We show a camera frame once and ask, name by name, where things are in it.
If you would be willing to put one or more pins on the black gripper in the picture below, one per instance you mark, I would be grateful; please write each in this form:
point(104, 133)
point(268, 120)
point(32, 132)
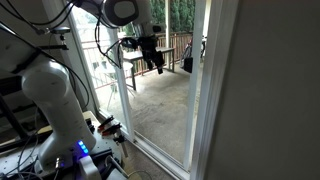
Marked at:
point(148, 43)

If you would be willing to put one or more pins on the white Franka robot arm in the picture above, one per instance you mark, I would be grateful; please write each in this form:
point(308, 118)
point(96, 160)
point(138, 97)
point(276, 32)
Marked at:
point(56, 100)

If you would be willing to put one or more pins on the black screen door latch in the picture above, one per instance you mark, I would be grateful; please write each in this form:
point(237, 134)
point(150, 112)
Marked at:
point(188, 65)

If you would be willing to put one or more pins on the wooden deck railing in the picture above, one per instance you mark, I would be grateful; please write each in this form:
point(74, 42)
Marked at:
point(176, 41)

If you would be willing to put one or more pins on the red bicycle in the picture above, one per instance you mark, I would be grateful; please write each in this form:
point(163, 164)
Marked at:
point(185, 51)

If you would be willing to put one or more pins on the white round patio table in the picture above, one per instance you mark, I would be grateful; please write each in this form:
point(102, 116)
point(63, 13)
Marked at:
point(106, 70)

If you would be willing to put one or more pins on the green hedge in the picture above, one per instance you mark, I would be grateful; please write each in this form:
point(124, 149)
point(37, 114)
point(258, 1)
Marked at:
point(180, 15)

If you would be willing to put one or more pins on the red black spring clamp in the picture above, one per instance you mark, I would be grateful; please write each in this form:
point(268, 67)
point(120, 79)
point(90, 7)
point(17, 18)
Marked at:
point(111, 129)
point(106, 122)

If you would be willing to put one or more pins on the black grey clamp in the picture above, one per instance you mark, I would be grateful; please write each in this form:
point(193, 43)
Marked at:
point(120, 141)

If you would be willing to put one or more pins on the white connector box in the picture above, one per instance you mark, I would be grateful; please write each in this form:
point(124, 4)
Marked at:
point(88, 168)

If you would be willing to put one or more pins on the black metal stand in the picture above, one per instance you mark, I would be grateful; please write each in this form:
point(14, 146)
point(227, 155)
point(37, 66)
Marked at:
point(10, 113)

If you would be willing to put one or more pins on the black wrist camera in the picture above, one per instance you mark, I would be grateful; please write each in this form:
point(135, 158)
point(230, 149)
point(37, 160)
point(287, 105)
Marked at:
point(130, 42)

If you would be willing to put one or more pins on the glass door with white frame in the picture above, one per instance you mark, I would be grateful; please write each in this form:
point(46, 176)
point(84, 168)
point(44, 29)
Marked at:
point(121, 93)

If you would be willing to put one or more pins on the white porch post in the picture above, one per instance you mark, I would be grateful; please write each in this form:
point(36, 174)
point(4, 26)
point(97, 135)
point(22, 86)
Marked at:
point(167, 20)

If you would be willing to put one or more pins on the white door frame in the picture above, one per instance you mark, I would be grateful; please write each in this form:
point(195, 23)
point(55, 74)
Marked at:
point(216, 83)

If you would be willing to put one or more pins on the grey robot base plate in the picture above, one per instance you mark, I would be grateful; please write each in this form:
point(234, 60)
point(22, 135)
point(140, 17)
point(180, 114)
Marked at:
point(103, 145)

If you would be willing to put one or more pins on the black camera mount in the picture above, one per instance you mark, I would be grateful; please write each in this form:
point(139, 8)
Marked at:
point(60, 30)

